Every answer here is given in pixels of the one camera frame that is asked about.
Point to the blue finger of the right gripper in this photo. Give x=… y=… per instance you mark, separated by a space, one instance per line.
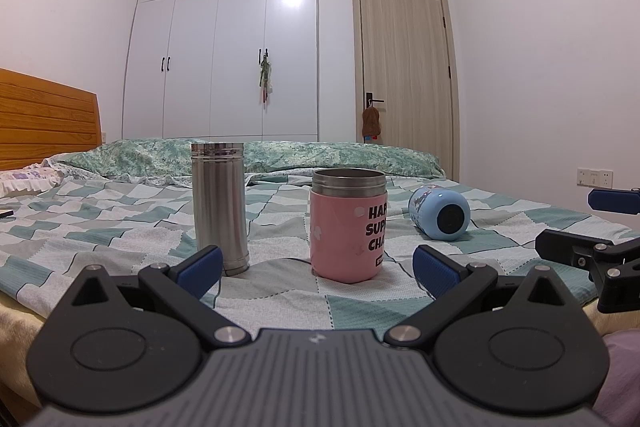
x=607 y=199

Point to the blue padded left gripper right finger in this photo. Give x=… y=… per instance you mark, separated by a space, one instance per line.
x=458 y=291

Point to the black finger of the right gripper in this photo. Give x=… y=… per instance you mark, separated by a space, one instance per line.
x=578 y=251

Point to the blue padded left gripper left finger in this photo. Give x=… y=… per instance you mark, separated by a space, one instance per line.
x=177 y=292

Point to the blue cartoon steel cup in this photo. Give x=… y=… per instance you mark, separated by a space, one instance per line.
x=439 y=213

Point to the pink steel cup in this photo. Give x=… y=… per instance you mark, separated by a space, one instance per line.
x=348 y=208

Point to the tall stainless steel flask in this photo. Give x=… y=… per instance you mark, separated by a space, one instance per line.
x=218 y=189

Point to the checkered green white bedsheet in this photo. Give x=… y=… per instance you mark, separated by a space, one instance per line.
x=48 y=238

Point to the green floral quilt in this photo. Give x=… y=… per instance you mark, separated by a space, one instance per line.
x=168 y=161

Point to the brown plush toy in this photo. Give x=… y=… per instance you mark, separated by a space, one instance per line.
x=371 y=127

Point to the patterned pillow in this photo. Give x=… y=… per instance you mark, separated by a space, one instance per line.
x=33 y=179

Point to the wooden headboard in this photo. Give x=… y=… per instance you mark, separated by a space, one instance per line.
x=41 y=118

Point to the hanging green ornament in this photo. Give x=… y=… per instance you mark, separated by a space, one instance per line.
x=264 y=76

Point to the beige wooden door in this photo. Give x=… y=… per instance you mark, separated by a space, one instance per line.
x=404 y=55

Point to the white wardrobe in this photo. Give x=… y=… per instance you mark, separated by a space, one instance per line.
x=193 y=70

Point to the white wall socket panel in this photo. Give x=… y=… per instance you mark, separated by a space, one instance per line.
x=599 y=178

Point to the black door handle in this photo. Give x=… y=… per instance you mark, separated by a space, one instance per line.
x=370 y=99

